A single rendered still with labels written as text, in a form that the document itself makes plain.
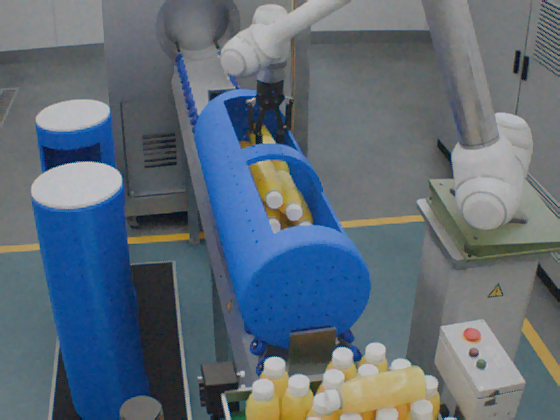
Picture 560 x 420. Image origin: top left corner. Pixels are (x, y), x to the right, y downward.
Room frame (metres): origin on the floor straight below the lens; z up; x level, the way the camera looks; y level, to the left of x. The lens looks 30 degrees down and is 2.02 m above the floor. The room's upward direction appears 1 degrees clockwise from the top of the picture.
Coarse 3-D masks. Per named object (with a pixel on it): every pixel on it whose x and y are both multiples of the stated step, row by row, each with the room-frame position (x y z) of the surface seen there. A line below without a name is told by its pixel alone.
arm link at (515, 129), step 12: (504, 120) 1.67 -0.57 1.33; (516, 120) 1.69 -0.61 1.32; (504, 132) 1.64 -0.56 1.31; (516, 132) 1.64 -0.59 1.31; (528, 132) 1.66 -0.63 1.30; (516, 144) 1.62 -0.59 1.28; (528, 144) 1.64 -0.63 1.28; (516, 156) 1.59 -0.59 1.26; (528, 156) 1.63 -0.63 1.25; (528, 168) 1.64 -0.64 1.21
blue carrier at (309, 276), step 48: (240, 96) 2.02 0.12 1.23; (288, 144) 2.03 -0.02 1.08; (240, 192) 1.50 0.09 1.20; (240, 240) 1.34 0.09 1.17; (288, 240) 1.25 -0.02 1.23; (336, 240) 1.26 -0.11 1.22; (240, 288) 1.22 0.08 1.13; (288, 288) 1.23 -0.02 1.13; (336, 288) 1.25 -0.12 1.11; (288, 336) 1.23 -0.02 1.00; (336, 336) 1.25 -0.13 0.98
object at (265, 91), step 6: (258, 84) 1.90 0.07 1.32; (264, 84) 1.88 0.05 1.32; (270, 84) 1.88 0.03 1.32; (276, 84) 1.89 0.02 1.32; (282, 84) 1.90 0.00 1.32; (258, 90) 1.90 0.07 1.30; (264, 90) 1.88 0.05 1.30; (270, 90) 1.88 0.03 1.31; (276, 90) 1.89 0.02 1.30; (282, 90) 1.90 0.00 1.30; (258, 96) 1.90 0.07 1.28; (264, 96) 1.90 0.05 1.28; (270, 96) 1.91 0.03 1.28; (276, 96) 1.91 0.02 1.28; (282, 96) 1.92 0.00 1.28; (258, 102) 1.90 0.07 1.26; (270, 102) 1.91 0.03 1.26; (270, 108) 1.91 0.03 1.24
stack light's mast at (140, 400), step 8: (128, 400) 0.75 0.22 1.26; (136, 400) 0.75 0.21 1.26; (144, 400) 0.75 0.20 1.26; (152, 400) 0.75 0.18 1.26; (120, 408) 0.73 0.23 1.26; (128, 408) 0.73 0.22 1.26; (136, 408) 0.73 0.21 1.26; (144, 408) 0.74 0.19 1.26; (152, 408) 0.74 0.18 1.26; (160, 408) 0.74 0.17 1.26; (128, 416) 0.72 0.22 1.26; (136, 416) 0.72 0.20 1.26; (144, 416) 0.72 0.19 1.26; (152, 416) 0.72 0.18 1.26; (160, 416) 0.72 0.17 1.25
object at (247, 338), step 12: (180, 84) 2.96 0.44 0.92; (192, 132) 2.45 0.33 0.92; (204, 180) 2.08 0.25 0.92; (204, 192) 2.01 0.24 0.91; (216, 240) 1.74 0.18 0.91; (228, 276) 1.56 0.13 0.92; (240, 324) 1.36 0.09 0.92; (252, 336) 1.29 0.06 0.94; (252, 360) 1.23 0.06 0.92; (252, 372) 1.19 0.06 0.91
